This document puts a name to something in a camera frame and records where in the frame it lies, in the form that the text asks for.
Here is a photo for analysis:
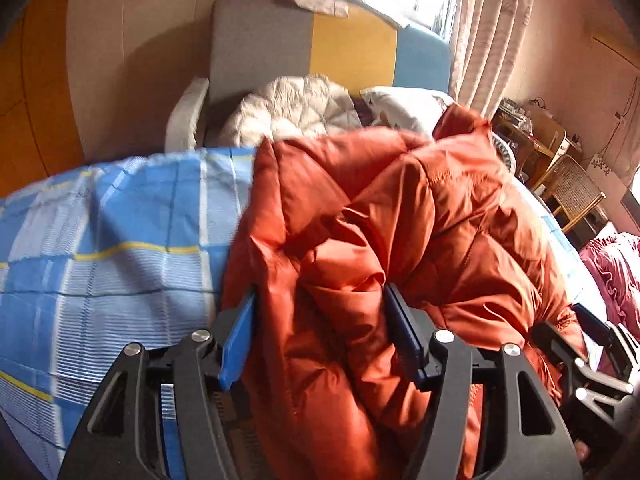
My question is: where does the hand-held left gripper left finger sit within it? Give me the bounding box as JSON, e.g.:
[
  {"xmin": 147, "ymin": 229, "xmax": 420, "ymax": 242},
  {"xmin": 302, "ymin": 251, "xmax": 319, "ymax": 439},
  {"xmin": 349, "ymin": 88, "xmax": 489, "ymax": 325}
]
[{"xmin": 57, "ymin": 287, "xmax": 258, "ymax": 480}]

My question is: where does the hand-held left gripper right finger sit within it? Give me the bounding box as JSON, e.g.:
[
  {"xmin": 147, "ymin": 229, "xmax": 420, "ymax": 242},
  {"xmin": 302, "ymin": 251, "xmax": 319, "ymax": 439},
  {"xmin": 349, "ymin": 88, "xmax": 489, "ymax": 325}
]
[{"xmin": 382, "ymin": 282, "xmax": 583, "ymax": 480}]

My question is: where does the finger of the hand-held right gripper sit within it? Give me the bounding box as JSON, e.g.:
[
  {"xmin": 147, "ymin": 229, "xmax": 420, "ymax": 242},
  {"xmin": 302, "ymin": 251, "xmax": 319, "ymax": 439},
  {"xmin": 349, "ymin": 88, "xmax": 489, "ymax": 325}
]
[
  {"xmin": 532, "ymin": 322, "xmax": 633, "ymax": 418},
  {"xmin": 571, "ymin": 302, "xmax": 640, "ymax": 393}
]

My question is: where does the orange down jacket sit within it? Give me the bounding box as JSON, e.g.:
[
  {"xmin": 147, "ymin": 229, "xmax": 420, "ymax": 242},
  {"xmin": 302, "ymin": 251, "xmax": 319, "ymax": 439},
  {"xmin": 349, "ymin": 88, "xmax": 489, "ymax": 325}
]
[{"xmin": 217, "ymin": 104, "xmax": 591, "ymax": 480}]

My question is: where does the maroon ruffled cloth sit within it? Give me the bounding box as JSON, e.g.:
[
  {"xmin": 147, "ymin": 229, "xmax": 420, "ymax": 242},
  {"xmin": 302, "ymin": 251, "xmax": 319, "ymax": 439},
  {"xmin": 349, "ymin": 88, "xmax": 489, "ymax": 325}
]
[{"xmin": 580, "ymin": 232, "xmax": 640, "ymax": 376}]

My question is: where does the rattan wooden chair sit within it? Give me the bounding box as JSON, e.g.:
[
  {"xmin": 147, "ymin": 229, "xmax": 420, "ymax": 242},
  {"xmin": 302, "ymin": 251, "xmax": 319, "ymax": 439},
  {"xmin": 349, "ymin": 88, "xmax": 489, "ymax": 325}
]
[{"xmin": 532, "ymin": 154, "xmax": 608, "ymax": 233}]

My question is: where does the blue plaid bed sheet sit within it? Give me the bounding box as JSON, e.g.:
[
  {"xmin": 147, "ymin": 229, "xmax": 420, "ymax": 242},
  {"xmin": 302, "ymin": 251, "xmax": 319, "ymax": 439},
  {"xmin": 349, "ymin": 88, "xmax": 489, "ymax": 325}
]
[{"xmin": 0, "ymin": 146, "xmax": 608, "ymax": 480}]

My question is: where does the wooden desk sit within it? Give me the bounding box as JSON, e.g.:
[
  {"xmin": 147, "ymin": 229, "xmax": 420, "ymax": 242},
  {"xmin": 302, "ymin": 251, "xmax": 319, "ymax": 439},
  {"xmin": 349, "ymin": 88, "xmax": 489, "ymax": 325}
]
[{"xmin": 492, "ymin": 100, "xmax": 583, "ymax": 186}]

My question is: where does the white printed pillow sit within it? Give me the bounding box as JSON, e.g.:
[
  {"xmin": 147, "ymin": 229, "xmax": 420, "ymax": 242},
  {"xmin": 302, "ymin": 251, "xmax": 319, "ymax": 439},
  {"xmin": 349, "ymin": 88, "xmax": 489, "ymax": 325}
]
[{"xmin": 360, "ymin": 86, "xmax": 453, "ymax": 138}]

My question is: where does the grey yellow blue headboard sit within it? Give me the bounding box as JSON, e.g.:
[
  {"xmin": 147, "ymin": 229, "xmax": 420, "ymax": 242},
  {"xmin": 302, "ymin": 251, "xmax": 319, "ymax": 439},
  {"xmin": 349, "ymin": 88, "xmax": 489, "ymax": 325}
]
[{"xmin": 210, "ymin": 0, "xmax": 453, "ymax": 111}]

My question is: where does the beige curtain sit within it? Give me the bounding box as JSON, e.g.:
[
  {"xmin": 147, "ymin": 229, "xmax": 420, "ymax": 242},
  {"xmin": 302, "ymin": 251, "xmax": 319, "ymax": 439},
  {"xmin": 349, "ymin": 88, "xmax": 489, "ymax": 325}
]
[{"xmin": 447, "ymin": 0, "xmax": 538, "ymax": 121}]

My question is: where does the wooden wardrobe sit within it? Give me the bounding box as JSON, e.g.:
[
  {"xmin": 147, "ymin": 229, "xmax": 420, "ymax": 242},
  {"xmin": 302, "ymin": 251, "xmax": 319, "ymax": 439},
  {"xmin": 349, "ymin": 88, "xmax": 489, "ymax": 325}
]
[{"xmin": 0, "ymin": 0, "xmax": 86, "ymax": 198}]

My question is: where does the grey wire fan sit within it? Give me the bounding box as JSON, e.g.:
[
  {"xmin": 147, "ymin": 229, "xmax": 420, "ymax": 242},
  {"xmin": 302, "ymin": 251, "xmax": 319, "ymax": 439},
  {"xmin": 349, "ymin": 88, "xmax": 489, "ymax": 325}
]
[{"xmin": 490, "ymin": 132, "xmax": 518, "ymax": 178}]

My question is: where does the white bed rail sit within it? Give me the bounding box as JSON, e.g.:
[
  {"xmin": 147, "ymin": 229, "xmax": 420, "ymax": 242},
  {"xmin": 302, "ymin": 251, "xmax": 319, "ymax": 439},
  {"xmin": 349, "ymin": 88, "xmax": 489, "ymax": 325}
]
[{"xmin": 165, "ymin": 77, "xmax": 211, "ymax": 153}]

